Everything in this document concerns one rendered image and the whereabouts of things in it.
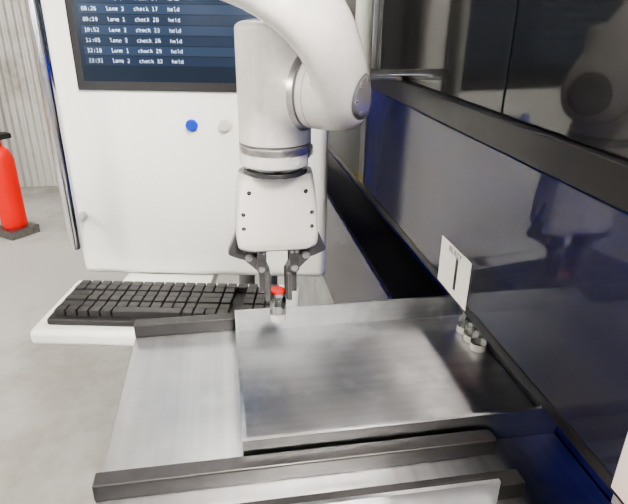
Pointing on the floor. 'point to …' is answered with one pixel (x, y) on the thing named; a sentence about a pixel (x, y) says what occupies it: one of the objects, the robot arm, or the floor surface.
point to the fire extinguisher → (7, 191)
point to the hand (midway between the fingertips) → (277, 282)
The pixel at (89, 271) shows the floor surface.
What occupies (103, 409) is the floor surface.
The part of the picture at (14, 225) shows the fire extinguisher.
